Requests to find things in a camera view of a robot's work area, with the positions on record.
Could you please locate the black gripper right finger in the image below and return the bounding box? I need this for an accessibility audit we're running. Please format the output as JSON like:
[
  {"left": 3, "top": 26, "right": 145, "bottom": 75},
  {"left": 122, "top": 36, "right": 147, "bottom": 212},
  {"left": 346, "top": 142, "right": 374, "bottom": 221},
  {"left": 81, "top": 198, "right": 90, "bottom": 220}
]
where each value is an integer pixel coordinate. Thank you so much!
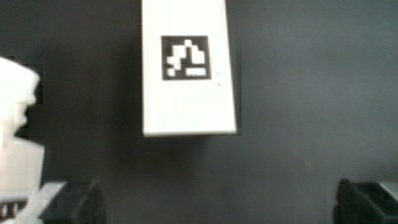
[{"left": 335, "top": 179, "right": 398, "bottom": 224}]

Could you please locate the white stool leg with tag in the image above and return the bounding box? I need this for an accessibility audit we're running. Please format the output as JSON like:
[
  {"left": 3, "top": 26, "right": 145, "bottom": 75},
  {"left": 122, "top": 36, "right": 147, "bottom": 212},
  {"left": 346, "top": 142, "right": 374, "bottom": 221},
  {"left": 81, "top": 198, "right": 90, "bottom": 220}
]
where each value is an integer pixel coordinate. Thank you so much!
[
  {"left": 142, "top": 0, "right": 236, "bottom": 136},
  {"left": 0, "top": 57, "right": 44, "bottom": 224}
]

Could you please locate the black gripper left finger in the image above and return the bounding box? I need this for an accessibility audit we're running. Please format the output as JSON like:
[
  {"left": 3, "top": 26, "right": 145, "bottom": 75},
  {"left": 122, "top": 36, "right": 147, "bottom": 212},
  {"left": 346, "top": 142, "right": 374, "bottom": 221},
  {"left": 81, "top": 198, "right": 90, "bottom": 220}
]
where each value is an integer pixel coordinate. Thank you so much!
[{"left": 19, "top": 181, "right": 106, "bottom": 224}]

